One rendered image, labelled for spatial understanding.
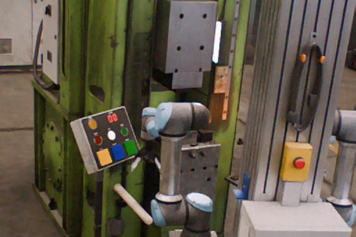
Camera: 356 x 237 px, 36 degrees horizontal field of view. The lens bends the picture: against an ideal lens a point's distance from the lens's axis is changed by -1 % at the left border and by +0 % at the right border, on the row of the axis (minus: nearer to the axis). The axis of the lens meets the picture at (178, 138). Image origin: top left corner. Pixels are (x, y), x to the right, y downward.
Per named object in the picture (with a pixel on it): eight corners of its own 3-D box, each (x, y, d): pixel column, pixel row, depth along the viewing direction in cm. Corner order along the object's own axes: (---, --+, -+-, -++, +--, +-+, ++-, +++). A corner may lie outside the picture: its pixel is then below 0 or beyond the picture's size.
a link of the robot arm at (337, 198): (315, 221, 258) (332, 106, 245) (346, 224, 259) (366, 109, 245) (320, 231, 247) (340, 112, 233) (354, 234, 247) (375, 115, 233)
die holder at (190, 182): (213, 208, 359) (221, 144, 343) (160, 218, 341) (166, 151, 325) (172, 174, 404) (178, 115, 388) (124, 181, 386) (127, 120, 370)
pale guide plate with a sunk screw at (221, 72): (225, 92, 354) (229, 66, 348) (213, 93, 349) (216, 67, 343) (224, 91, 355) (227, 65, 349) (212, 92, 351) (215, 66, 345)
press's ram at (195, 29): (222, 70, 332) (230, 2, 318) (165, 73, 314) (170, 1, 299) (188, 54, 366) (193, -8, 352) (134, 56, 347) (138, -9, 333)
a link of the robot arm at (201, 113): (220, 101, 230) (188, 115, 277) (194, 100, 227) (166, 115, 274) (221, 128, 229) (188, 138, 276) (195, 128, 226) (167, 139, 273)
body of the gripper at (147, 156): (140, 163, 280) (141, 141, 275) (139, 157, 288) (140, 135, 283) (155, 164, 281) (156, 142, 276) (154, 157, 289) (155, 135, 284)
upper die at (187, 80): (201, 87, 329) (203, 71, 325) (172, 89, 319) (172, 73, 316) (168, 69, 363) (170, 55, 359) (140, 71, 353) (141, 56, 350)
